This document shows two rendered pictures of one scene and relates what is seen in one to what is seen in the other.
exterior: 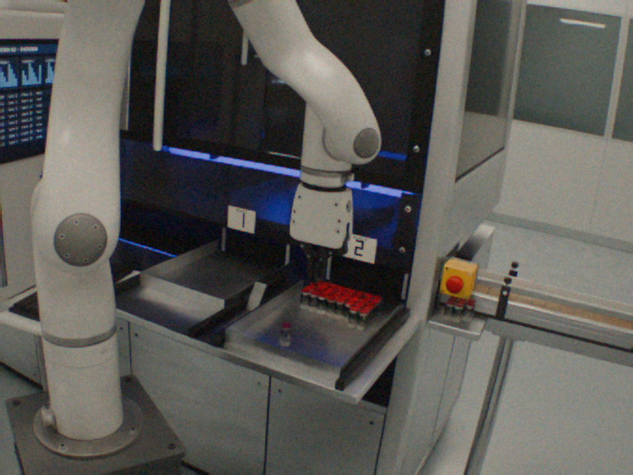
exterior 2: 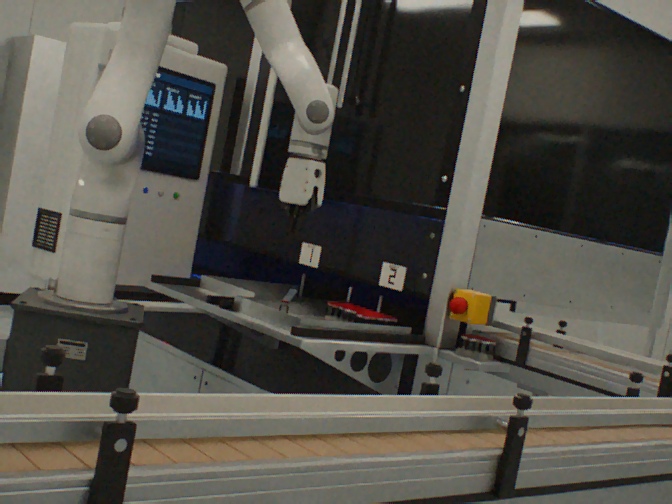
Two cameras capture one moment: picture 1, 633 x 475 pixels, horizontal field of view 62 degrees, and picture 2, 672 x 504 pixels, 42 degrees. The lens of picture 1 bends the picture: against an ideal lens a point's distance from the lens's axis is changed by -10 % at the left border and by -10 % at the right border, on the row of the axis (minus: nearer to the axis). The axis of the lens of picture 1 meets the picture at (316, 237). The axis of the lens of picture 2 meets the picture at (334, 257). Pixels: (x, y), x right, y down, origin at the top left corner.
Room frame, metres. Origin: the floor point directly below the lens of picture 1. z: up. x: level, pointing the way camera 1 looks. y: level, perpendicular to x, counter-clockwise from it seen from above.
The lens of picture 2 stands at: (-0.74, -0.90, 1.16)
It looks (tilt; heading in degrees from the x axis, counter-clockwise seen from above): 3 degrees down; 25
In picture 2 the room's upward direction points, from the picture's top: 11 degrees clockwise
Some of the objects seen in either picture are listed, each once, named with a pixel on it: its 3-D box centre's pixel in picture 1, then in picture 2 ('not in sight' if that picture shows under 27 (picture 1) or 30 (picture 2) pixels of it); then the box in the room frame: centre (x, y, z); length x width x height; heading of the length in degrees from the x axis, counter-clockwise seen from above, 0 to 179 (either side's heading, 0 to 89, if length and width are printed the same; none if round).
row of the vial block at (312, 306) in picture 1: (334, 307); (350, 318); (1.24, -0.06, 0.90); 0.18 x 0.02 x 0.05; 65
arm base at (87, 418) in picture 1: (84, 379); (90, 261); (0.76, 0.35, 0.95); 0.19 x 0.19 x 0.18
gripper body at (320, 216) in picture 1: (321, 210); (302, 179); (0.96, 0.00, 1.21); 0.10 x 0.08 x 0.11; 66
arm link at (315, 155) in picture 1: (331, 127); (314, 113); (0.96, -0.01, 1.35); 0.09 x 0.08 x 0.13; 30
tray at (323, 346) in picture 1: (317, 323); (322, 318); (1.16, -0.02, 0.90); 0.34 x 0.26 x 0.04; 155
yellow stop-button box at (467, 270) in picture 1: (459, 278); (472, 307); (1.27, -0.34, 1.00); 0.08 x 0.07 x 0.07; 155
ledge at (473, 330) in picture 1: (460, 320); (478, 361); (1.30, -0.38, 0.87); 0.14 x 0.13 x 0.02; 155
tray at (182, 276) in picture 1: (219, 271); (276, 295); (1.41, 0.24, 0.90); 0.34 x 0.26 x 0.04; 155
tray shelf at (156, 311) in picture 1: (261, 307); (292, 316); (1.28, 0.12, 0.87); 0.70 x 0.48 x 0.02; 65
